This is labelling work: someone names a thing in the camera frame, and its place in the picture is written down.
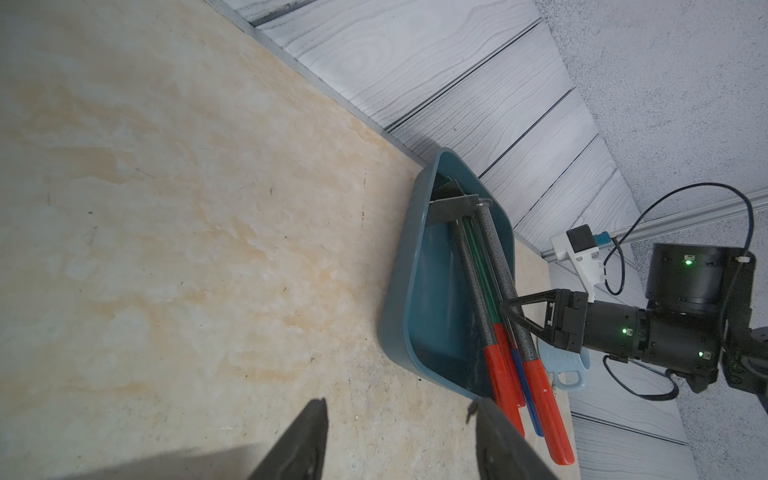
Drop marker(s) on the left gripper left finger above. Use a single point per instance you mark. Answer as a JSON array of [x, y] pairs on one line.
[[300, 451]]

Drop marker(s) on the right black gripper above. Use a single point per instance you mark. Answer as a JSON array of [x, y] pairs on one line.
[[572, 323]]

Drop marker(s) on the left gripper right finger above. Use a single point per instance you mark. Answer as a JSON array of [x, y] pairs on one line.
[[501, 451]]

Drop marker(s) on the green hoe red grip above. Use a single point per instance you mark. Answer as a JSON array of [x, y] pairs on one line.
[[492, 312]]

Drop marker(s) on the chrome hoe blue grip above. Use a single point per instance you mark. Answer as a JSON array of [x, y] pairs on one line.
[[516, 382]]

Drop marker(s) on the grey hoe red grip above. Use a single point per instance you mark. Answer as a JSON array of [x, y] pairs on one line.
[[486, 336], [536, 382]]

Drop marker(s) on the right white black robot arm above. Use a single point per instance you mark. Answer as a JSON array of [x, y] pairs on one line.
[[696, 324]]

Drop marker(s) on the teal plastic storage box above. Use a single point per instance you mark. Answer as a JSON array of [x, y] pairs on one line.
[[427, 323]]

